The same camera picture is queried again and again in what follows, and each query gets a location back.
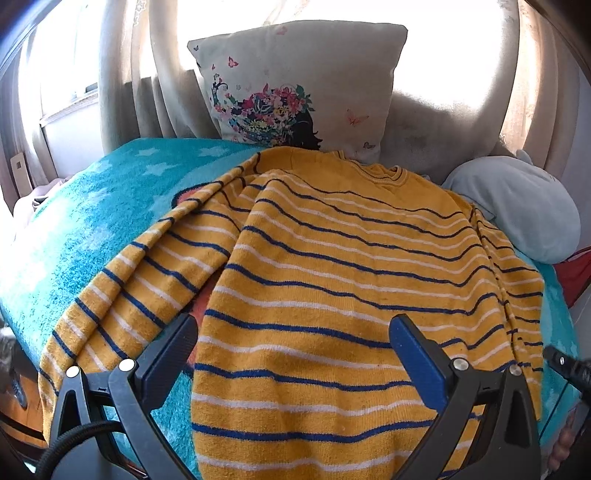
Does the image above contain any yellow striped knit sweater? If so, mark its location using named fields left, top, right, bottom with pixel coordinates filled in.
left=38, top=145, right=547, bottom=480

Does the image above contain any person's right hand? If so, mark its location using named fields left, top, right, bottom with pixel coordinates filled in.
left=547, top=412, right=576, bottom=471

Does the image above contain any red fabric item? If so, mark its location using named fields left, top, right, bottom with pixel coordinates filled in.
left=554, top=246, right=591, bottom=308

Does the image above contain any grey fluffy cushion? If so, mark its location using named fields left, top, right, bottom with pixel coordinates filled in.
left=380, top=92, right=507, bottom=183

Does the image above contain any beige window curtain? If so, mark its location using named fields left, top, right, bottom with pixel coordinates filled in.
left=1, top=1, right=590, bottom=206

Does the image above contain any white floral butterfly pillow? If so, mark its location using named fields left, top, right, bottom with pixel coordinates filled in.
left=187, top=20, right=408, bottom=163

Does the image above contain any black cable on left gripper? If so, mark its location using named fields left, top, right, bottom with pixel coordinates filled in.
left=34, top=419, right=126, bottom=480

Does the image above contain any white wall switch plate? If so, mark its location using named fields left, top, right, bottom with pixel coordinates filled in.
left=10, top=152, right=33, bottom=198

